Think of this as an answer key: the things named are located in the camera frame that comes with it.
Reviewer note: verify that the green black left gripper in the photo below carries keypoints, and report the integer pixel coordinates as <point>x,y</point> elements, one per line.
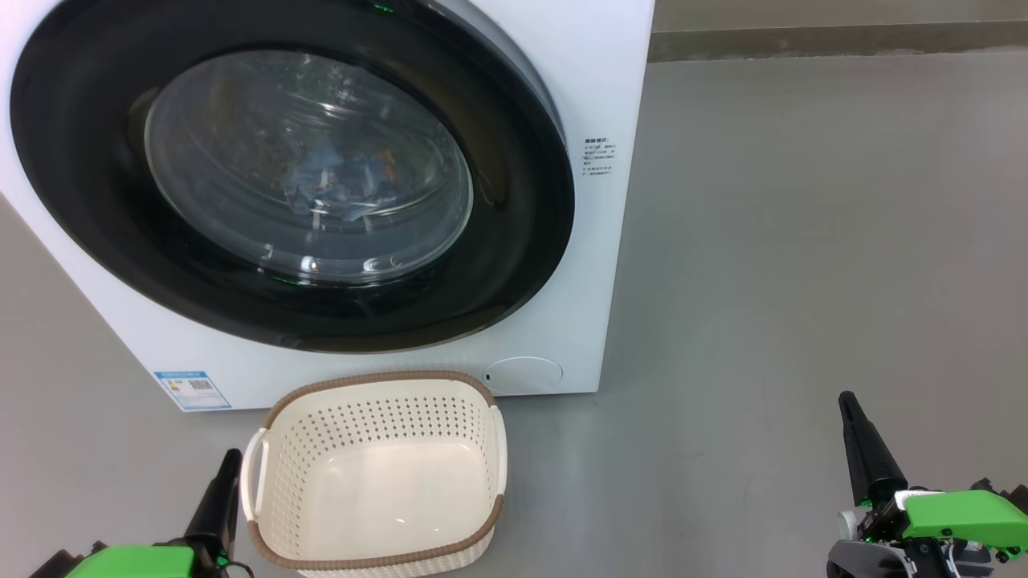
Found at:
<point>136,563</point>

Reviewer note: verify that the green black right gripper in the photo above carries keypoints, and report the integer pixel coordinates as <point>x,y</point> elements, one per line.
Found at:
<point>956,518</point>

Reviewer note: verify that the blue printed garment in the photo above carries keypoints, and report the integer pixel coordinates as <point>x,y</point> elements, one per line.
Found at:
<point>345,185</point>

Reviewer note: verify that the white front-load washing machine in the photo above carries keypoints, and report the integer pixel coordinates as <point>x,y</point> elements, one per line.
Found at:
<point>610,80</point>

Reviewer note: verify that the blue energy label sticker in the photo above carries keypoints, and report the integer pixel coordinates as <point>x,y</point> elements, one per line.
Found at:
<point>193,390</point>

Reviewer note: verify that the cream perforated basket brown rim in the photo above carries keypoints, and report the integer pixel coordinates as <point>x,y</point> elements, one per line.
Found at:
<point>377,498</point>

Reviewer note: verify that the round white drain filter cover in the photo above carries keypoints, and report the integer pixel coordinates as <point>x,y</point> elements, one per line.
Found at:
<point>524,376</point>

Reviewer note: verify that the black printed text label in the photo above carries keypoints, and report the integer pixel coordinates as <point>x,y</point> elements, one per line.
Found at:
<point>599,156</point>

